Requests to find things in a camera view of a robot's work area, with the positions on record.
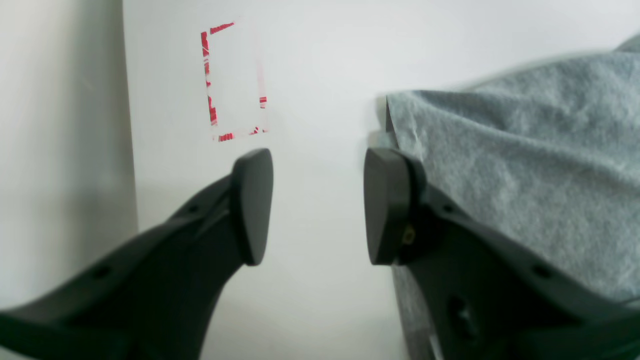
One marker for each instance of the grey HUGO T-shirt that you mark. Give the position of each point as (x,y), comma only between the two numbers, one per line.
(547,155)

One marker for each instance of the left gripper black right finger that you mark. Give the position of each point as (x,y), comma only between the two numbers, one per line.
(489,298)

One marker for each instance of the red tape rectangle marking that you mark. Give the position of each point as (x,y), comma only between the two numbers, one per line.
(235,81)

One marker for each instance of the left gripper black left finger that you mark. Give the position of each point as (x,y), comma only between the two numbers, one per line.
(153,297)

